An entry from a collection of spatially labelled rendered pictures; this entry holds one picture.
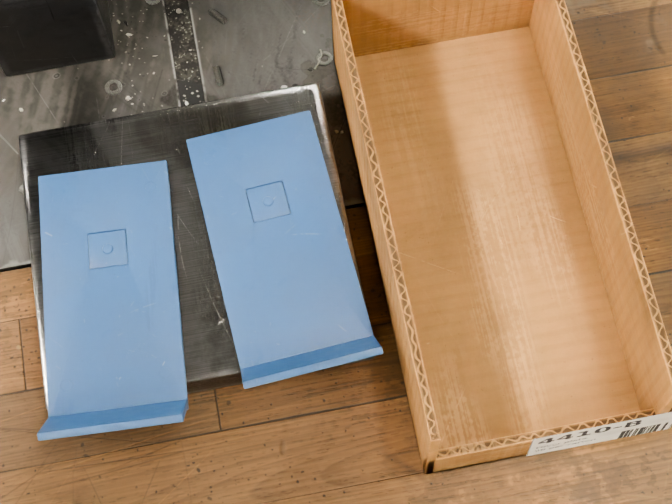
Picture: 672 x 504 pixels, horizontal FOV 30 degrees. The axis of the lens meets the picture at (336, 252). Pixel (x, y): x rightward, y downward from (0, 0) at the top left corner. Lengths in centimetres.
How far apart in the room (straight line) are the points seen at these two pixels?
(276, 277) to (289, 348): 4
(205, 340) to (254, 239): 6
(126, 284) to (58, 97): 14
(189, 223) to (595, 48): 26
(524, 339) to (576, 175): 10
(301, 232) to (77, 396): 14
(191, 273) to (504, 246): 17
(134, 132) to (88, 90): 5
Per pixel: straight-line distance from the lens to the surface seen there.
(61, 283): 67
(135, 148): 70
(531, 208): 70
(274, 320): 65
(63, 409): 65
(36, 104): 75
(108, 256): 67
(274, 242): 66
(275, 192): 67
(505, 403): 66
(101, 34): 73
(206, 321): 65
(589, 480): 66
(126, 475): 66
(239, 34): 75
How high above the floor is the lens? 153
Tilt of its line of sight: 68 degrees down
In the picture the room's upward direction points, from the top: 4 degrees counter-clockwise
